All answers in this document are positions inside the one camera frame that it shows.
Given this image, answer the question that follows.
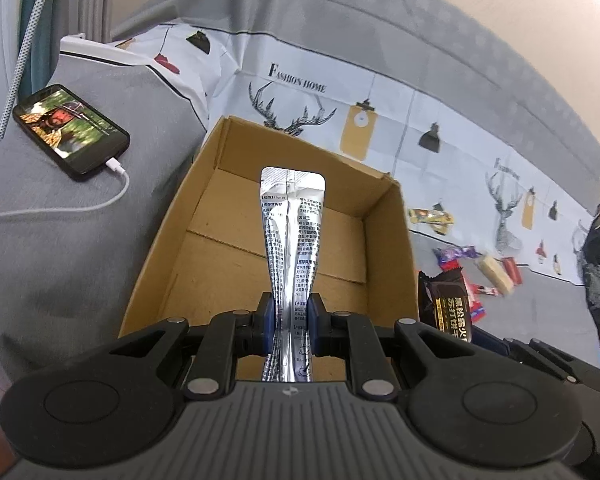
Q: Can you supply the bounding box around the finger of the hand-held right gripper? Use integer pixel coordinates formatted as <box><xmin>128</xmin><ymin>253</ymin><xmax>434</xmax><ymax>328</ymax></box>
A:
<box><xmin>505</xmin><ymin>337</ymin><xmax>600</xmax><ymax>393</ymax></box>

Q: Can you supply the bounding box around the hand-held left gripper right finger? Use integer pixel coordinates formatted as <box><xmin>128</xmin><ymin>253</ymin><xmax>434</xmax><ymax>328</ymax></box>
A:
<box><xmin>305</xmin><ymin>292</ymin><xmax>474</xmax><ymax>402</ymax></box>

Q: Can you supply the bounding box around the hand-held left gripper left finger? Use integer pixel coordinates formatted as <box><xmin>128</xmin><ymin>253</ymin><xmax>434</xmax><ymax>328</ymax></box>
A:
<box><xmin>107</xmin><ymin>292</ymin><xmax>278</xmax><ymax>402</ymax></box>

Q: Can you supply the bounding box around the brown cardboard box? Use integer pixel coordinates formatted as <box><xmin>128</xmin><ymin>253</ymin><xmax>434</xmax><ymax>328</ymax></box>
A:
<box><xmin>118</xmin><ymin>115</ymin><xmax>421</xmax><ymax>383</ymax></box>

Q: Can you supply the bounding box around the silver foil sachet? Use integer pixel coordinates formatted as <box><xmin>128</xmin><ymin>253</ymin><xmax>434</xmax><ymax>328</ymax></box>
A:
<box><xmin>258</xmin><ymin>166</ymin><xmax>327</xmax><ymax>383</ymax></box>

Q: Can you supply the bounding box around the black snack packet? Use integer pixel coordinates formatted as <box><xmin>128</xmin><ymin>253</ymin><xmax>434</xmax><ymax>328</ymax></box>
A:
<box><xmin>417</xmin><ymin>267</ymin><xmax>473</xmax><ymax>345</ymax></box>

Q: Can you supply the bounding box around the small red snack packet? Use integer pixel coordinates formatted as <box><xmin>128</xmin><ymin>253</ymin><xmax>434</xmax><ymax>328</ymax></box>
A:
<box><xmin>500</xmin><ymin>257</ymin><xmax>523</xmax><ymax>287</ymax></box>

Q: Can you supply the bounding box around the beige wafer packet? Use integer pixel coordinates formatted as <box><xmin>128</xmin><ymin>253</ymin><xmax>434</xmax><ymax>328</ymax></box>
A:
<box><xmin>475</xmin><ymin>255</ymin><xmax>515</xmax><ymax>297</ymax></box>

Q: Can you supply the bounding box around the dark clothing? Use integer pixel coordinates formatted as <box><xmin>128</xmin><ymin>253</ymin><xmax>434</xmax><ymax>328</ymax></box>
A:
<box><xmin>577</xmin><ymin>200</ymin><xmax>600</xmax><ymax>267</ymax></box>

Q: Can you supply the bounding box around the purple snack packet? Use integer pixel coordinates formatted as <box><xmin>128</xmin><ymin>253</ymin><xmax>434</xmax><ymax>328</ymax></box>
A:
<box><xmin>432</xmin><ymin>245</ymin><xmax>478</xmax><ymax>271</ymax></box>

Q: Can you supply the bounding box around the yellow snack packet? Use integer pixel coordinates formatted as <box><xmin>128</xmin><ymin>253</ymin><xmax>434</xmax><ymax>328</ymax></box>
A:
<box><xmin>407</xmin><ymin>207</ymin><xmax>455</xmax><ymax>235</ymax></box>

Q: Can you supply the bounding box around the grey pillow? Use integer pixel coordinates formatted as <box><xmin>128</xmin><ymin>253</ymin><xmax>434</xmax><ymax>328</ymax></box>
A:
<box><xmin>0</xmin><ymin>57</ymin><xmax>211</xmax><ymax>386</ymax></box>

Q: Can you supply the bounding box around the white deer printed cloth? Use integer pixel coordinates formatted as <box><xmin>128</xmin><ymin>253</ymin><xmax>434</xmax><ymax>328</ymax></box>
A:
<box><xmin>112</xmin><ymin>22</ymin><xmax>600</xmax><ymax>286</ymax></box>

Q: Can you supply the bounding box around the black smartphone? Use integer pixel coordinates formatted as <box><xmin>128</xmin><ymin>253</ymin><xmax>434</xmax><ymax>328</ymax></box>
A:
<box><xmin>12</xmin><ymin>83</ymin><xmax>132</xmax><ymax>182</ymax></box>

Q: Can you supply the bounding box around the grey checkered bedspread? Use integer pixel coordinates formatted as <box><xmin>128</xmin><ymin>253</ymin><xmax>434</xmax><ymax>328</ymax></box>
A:
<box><xmin>112</xmin><ymin>0</ymin><xmax>600</xmax><ymax>376</ymax></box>

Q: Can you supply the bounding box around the white charging cable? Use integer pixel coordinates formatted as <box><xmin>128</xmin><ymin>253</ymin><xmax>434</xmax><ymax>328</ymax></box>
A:
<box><xmin>0</xmin><ymin>157</ymin><xmax>131</xmax><ymax>218</ymax></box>

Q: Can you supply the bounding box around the grey braided cable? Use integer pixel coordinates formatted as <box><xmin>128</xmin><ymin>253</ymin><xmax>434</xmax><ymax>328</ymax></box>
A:
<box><xmin>0</xmin><ymin>0</ymin><xmax>61</xmax><ymax>151</ymax></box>

